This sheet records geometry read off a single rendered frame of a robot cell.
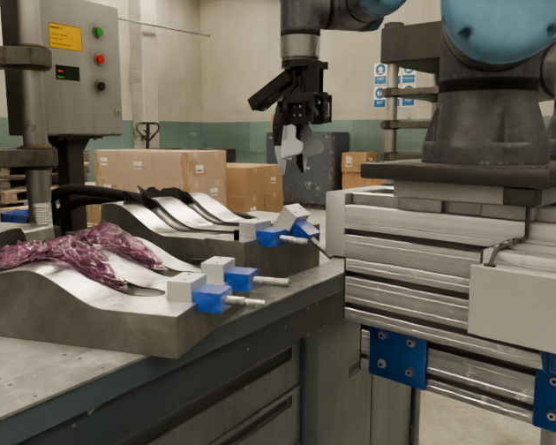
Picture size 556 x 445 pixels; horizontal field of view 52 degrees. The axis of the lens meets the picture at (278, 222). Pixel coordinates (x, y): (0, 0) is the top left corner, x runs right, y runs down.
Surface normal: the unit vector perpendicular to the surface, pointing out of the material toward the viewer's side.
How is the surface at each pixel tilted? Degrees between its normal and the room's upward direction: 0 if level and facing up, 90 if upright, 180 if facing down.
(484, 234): 90
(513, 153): 90
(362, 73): 90
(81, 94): 90
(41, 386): 0
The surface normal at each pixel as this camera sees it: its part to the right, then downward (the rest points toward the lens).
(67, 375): 0.00, -0.99
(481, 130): -0.36, -0.16
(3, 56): 0.32, 0.15
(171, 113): 0.80, 0.09
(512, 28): -0.26, 0.27
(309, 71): -0.57, 0.12
